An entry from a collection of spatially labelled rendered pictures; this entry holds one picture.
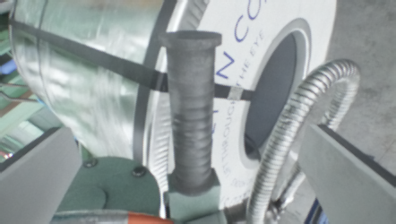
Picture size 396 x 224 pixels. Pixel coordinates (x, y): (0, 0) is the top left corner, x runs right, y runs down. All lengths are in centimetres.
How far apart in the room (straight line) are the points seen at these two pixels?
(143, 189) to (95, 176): 6
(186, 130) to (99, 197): 12
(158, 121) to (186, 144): 20
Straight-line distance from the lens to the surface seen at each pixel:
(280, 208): 39
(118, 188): 24
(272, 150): 19
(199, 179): 19
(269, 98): 112
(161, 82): 33
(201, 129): 15
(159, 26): 36
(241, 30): 48
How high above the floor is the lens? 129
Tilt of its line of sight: 22 degrees down
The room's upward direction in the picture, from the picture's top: 138 degrees counter-clockwise
